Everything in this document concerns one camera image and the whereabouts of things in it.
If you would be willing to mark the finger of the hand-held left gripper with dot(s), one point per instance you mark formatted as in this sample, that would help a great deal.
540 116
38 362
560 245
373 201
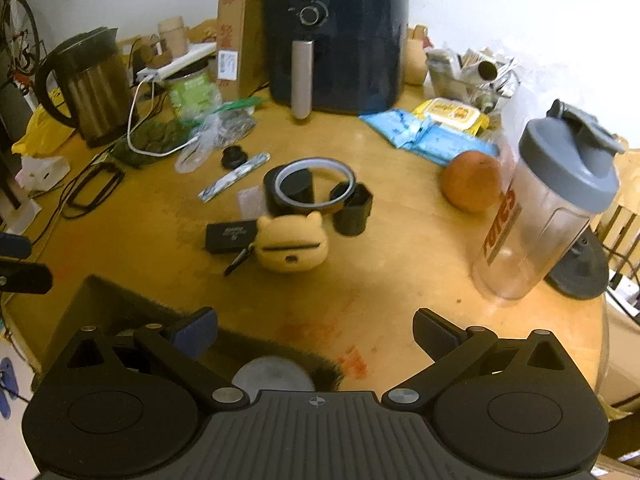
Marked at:
27 277
15 246

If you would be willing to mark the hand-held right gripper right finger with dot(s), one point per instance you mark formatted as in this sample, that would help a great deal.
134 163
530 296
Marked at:
434 332

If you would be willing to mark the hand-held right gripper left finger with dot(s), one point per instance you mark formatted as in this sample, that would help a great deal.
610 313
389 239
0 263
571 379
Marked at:
196 331

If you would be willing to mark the marble pattern bar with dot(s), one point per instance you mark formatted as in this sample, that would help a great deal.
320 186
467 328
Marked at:
235 177

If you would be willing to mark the black felt tray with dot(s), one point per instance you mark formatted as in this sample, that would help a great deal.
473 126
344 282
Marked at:
100 305

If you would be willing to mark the white power adapter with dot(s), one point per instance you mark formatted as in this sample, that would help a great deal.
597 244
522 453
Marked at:
42 172

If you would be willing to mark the grey round disc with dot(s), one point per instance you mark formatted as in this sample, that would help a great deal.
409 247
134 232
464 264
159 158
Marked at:
272 372

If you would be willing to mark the small black box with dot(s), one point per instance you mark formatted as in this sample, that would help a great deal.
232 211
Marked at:
227 237

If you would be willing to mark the blue slipper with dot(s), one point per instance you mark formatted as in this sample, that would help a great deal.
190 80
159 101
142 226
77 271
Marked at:
9 385

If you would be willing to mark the yellow plastic bag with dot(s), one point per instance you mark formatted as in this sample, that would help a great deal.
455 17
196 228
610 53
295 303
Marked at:
42 132

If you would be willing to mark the yellow bear earbuds case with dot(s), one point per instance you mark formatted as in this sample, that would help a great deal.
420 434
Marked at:
292 240

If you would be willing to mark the small clear plastic bag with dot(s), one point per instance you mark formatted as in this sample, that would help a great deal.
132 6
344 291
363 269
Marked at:
250 202

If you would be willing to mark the black hexagonal container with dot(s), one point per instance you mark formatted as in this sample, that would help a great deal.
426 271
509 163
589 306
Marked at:
352 215

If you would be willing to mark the orange fruit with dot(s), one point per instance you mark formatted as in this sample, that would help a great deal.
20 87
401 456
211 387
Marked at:
470 182

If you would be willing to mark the brown tape roll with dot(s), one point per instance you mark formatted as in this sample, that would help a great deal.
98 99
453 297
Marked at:
272 195

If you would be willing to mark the clear shaker bottle grey lid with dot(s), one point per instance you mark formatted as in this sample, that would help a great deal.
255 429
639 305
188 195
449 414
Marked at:
540 210

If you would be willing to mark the black round base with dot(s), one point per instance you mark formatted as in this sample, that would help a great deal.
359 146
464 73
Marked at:
585 270

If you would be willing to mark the dark electric kettle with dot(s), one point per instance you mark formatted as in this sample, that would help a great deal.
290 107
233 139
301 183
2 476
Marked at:
95 90

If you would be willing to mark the black cylinder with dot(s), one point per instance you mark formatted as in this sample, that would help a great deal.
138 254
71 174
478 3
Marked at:
299 187

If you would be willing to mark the green bag of pastries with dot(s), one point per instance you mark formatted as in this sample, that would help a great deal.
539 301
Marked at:
155 135

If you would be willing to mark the black round cap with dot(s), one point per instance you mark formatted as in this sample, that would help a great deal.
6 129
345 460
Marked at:
234 156

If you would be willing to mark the blue wet wipes pack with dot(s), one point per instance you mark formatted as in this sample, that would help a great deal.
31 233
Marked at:
445 145
397 127

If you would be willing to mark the white power strip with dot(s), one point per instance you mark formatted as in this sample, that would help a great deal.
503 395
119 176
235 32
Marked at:
625 290

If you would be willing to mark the clear bag of dark bits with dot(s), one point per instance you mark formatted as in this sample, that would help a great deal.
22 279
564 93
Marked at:
230 122

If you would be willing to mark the bicycle wheel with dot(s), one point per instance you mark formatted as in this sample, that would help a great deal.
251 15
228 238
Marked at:
20 30

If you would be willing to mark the yellow wet wipes pack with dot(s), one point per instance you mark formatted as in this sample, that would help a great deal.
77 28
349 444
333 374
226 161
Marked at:
452 112

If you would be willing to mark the wooden crate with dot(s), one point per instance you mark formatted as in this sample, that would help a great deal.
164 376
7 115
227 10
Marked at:
622 200

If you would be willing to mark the green label jar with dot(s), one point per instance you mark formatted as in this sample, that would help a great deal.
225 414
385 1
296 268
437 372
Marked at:
192 95

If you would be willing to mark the clear container of sundries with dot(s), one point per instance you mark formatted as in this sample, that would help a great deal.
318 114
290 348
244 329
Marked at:
470 77

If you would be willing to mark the brown paper jar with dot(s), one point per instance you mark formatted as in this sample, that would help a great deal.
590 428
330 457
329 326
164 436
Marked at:
172 35

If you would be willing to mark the brown cardboard box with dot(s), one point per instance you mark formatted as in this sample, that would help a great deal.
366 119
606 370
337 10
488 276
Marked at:
235 30

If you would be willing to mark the dark blue air fryer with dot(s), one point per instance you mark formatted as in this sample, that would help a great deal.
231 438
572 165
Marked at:
345 35

